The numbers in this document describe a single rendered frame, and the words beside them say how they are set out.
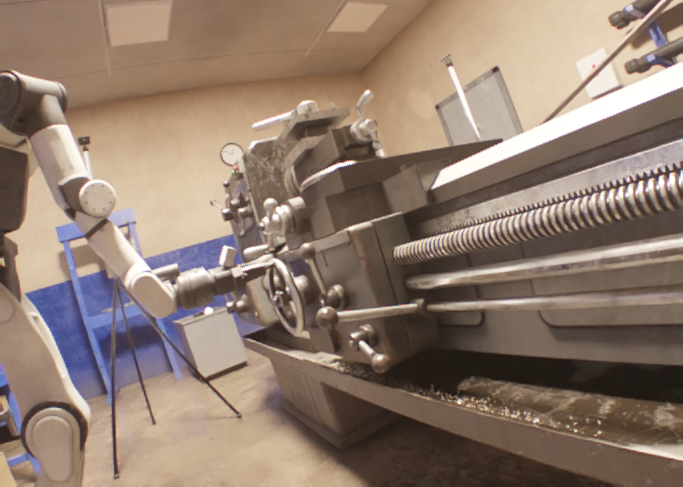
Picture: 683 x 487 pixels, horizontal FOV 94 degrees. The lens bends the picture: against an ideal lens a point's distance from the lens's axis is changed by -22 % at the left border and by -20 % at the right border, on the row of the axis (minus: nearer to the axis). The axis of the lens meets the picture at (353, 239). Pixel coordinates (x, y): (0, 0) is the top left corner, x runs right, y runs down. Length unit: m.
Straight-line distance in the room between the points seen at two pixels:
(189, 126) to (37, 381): 4.65
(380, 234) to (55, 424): 0.79
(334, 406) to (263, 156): 1.09
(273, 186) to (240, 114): 3.89
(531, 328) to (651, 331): 0.22
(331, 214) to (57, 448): 0.77
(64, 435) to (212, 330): 2.70
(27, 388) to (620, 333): 1.13
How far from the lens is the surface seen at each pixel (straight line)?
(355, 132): 0.90
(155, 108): 5.48
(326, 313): 0.68
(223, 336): 3.60
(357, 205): 0.83
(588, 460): 0.56
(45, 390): 1.02
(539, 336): 0.73
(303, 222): 0.89
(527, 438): 0.60
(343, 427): 1.66
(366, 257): 0.77
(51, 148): 0.94
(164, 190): 5.08
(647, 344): 0.64
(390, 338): 0.79
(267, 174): 1.74
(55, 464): 1.01
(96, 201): 0.89
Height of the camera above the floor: 0.77
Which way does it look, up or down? 1 degrees up
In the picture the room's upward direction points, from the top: 18 degrees counter-clockwise
